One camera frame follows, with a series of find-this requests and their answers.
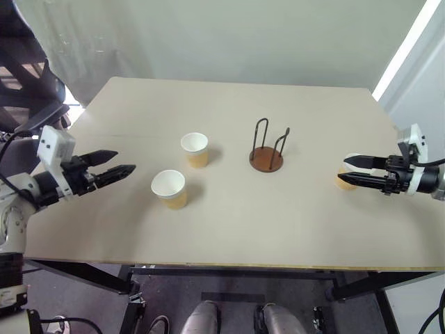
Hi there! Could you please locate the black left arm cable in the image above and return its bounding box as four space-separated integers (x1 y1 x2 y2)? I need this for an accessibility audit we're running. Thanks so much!
0 129 43 209

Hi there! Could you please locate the yellow white paper cup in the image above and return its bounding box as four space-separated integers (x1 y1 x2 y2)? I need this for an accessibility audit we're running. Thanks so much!
180 132 210 170
334 152 377 192
150 169 189 211

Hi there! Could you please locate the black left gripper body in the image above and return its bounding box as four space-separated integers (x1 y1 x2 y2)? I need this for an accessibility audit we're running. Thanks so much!
60 155 99 197

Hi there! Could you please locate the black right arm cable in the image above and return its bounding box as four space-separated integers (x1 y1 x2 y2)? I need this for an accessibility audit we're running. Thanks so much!
399 142 445 167

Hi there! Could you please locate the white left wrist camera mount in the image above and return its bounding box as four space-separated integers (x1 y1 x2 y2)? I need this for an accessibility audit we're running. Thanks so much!
35 125 76 202

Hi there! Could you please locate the black metal table frame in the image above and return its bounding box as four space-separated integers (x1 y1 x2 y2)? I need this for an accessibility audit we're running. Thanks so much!
23 259 445 334

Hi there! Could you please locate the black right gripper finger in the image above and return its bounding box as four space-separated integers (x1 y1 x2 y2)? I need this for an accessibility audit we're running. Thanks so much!
343 154 389 171
337 172 387 191

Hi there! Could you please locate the black office chair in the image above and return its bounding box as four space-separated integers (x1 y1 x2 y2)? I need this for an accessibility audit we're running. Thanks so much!
0 0 72 177

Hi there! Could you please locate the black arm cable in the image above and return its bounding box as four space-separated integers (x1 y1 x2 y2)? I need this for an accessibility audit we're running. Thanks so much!
399 142 445 167
0 129 43 209

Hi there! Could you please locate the brown wire cup holder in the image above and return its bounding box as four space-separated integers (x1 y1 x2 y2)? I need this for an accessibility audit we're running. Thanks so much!
248 118 291 173

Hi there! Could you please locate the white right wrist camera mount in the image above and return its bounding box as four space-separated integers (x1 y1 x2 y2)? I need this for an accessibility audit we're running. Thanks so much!
396 124 429 196

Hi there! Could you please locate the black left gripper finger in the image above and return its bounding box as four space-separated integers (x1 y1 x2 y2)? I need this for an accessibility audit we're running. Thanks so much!
81 150 119 169
93 164 137 189

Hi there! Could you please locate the grey shoe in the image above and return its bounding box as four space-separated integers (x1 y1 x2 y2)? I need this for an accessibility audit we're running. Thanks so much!
148 315 172 334

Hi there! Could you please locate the silver robot leg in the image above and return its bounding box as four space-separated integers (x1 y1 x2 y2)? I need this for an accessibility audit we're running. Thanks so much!
254 302 309 334
180 300 223 334

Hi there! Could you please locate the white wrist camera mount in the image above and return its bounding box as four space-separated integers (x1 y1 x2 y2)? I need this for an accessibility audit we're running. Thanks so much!
35 125 76 202
396 124 429 196

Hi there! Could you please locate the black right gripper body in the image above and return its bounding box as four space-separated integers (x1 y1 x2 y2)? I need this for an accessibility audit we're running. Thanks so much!
382 154 416 196

